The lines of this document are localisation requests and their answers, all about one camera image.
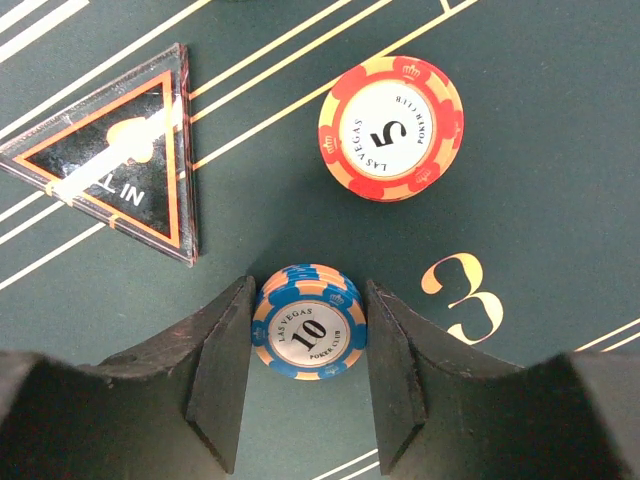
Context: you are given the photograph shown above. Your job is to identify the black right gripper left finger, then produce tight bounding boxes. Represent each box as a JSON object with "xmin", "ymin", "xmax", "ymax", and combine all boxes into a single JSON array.
[{"xmin": 1, "ymin": 276, "xmax": 255, "ymax": 479}]

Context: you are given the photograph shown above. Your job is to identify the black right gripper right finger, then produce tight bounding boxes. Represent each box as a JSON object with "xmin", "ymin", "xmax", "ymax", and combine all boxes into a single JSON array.
[{"xmin": 366, "ymin": 282, "xmax": 639, "ymax": 479}]

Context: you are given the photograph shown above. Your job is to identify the blue chips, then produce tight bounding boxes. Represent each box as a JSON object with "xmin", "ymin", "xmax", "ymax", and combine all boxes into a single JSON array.
[{"xmin": 251, "ymin": 264, "xmax": 367, "ymax": 380}]

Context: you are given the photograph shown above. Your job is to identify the red chips position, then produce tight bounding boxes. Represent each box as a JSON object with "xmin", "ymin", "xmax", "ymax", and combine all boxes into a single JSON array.
[{"xmin": 318, "ymin": 56, "xmax": 464, "ymax": 202}]

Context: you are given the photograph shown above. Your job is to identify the green poker table mat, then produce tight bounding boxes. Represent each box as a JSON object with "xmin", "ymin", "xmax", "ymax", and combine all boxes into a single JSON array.
[{"xmin": 1, "ymin": 1, "xmax": 639, "ymax": 479}]

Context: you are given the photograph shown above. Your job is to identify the black triangular all-in marker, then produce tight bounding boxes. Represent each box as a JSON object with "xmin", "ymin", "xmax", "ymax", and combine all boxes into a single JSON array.
[{"xmin": 1, "ymin": 43, "xmax": 198, "ymax": 266}]

